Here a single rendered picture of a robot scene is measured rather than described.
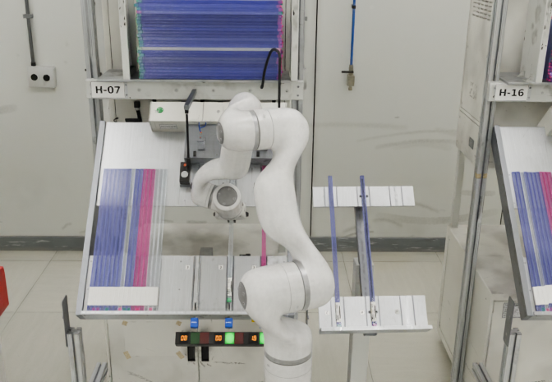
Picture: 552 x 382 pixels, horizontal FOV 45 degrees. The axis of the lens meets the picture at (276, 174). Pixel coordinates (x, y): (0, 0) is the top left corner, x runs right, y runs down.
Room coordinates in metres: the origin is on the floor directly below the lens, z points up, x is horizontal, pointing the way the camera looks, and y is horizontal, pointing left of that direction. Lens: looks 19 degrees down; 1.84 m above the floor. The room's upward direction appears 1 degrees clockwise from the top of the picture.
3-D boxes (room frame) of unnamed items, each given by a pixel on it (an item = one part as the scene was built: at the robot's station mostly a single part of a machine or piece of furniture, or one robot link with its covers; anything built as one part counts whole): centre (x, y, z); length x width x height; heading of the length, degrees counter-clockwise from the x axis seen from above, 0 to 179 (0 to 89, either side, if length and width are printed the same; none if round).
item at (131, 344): (2.49, 0.30, 0.31); 0.70 x 0.65 x 0.62; 91
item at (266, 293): (1.40, 0.00, 1.00); 0.19 x 0.12 x 0.24; 111
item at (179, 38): (2.36, 0.23, 1.52); 0.51 x 0.13 x 0.27; 91
